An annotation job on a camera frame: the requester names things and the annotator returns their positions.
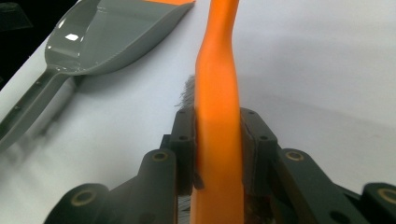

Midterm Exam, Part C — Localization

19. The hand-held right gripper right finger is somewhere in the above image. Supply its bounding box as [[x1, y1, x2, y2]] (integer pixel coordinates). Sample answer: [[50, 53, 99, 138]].
[[239, 106, 279, 198]]

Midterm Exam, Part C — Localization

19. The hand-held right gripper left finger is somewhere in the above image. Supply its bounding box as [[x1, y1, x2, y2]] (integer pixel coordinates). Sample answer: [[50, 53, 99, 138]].
[[160, 105, 198, 197]]

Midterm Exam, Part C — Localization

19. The orange brush with grey bristles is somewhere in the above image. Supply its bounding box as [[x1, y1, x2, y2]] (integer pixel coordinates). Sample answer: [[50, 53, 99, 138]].
[[177, 0, 246, 224]]

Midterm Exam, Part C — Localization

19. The grey dustpan with orange edge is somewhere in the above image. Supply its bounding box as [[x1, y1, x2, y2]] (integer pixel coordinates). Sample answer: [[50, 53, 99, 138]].
[[0, 0, 196, 151]]

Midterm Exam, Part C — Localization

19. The dark blurred object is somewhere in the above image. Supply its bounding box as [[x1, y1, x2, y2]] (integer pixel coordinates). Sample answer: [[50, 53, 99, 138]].
[[0, 2, 34, 32]]

